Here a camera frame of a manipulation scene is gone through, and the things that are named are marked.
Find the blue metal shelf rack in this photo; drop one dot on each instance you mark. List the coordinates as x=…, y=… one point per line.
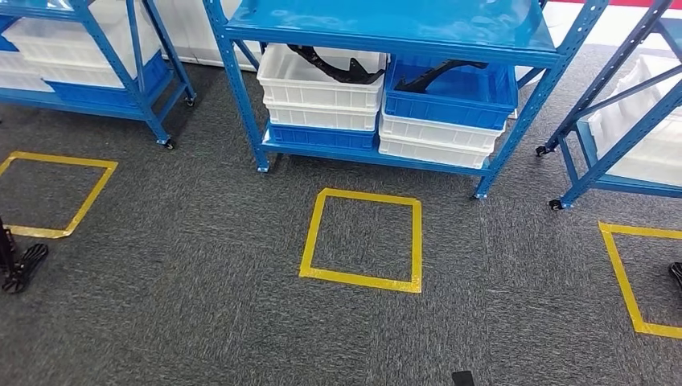
x=399, y=21
x=109, y=53
x=612, y=154

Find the black robot right foot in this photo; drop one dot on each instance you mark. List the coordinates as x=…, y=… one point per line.
x=463, y=379

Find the white plastic crate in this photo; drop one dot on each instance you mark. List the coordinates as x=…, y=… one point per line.
x=21, y=74
x=319, y=120
x=655, y=149
x=431, y=154
x=319, y=90
x=64, y=48
x=437, y=136

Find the black plastic part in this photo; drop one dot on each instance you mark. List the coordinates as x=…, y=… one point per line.
x=421, y=82
x=341, y=72

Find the black support frame foot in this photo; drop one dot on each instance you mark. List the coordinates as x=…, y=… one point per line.
x=676, y=274
x=24, y=269

